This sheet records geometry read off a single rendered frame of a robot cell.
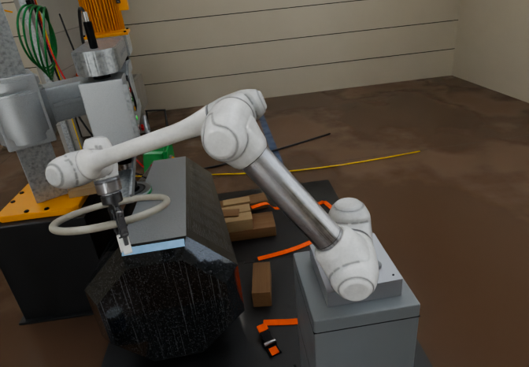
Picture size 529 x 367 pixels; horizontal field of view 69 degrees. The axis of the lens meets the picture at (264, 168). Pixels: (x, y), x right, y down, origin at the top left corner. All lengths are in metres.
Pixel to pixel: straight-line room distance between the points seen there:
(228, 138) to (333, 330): 0.85
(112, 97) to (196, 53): 4.91
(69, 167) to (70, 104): 1.42
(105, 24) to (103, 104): 0.74
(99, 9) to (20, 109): 0.78
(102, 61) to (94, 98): 0.20
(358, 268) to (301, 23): 6.14
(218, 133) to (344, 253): 0.54
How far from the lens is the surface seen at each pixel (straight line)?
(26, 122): 2.58
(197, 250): 2.00
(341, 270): 1.24
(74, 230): 1.59
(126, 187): 2.13
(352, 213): 1.39
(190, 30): 6.97
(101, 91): 2.18
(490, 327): 2.72
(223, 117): 1.03
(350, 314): 1.51
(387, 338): 1.65
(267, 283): 2.62
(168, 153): 3.92
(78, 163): 1.33
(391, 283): 1.54
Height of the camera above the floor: 1.89
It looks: 26 degrees down
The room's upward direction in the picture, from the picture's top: 6 degrees counter-clockwise
